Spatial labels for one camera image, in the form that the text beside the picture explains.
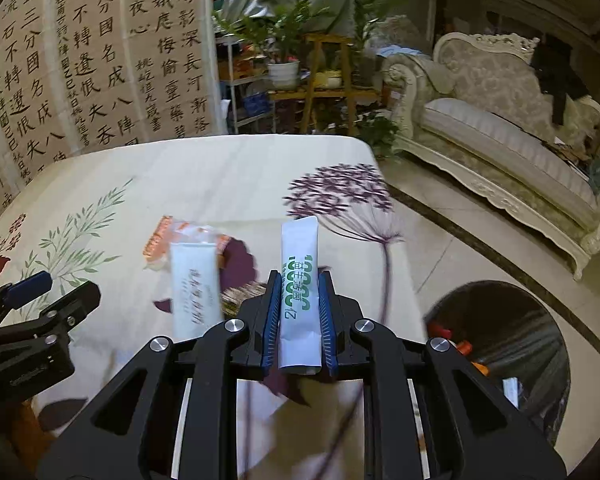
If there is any white tube grey lettering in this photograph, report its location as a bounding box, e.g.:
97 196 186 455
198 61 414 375
169 241 224 341

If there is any green leafy potted plant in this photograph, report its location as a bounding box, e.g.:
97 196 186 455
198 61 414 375
214 0 342 67

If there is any tall green houseplant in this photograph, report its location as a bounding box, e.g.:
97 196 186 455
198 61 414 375
342 0 397 53

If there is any wooden plant stand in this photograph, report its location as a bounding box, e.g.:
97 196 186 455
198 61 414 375
267 34 382 136

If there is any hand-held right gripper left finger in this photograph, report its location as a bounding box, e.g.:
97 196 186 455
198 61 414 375
37 269 283 480

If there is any metal storage shelf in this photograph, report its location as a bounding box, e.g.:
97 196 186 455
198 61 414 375
215 35 276 136

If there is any blue plastic crate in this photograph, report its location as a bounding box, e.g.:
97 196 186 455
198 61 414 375
242 92 273 116

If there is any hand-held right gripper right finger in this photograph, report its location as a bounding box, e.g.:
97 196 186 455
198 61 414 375
316 267 566 480

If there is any white tube with green print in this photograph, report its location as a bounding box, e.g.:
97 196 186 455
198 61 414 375
278 216 323 375

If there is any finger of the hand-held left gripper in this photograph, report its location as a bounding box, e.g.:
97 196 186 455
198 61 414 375
10 281 102 342
0 271 54 322

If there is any black clothing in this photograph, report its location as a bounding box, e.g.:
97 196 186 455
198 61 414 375
535 40 592 127

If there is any ornate cream sofa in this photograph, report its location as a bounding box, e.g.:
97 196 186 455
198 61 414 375
382 32 600 281

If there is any small green floor plant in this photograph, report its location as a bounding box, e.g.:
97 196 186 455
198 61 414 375
357 112 402 161

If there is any red orange plastic bag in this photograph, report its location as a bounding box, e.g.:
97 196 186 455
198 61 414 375
455 340 491 376

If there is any orange white snack wrapper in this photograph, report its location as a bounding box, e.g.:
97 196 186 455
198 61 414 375
142 215 231 273

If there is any floral printed tablecloth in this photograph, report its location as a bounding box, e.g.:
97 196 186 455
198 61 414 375
0 134 421 480

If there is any white flower pot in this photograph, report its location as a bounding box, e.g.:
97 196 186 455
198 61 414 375
266 60 301 91

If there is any black lined trash bin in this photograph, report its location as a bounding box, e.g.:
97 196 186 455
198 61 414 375
422 280 573 461

